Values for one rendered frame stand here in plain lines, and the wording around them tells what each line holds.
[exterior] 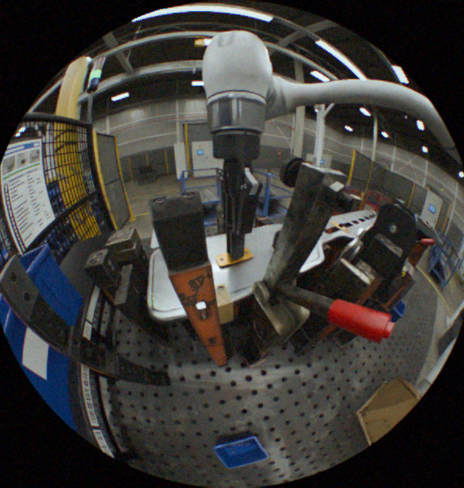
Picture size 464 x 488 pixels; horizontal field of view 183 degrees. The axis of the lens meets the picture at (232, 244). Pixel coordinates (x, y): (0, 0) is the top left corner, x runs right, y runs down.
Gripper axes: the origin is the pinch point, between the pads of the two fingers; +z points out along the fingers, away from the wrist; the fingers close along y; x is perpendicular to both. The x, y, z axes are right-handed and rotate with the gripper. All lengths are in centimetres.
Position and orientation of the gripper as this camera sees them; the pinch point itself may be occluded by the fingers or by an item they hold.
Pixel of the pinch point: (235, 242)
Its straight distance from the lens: 30.1
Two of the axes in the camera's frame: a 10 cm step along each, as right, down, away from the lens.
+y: -3.8, -5.4, 7.6
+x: -9.3, 2.2, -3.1
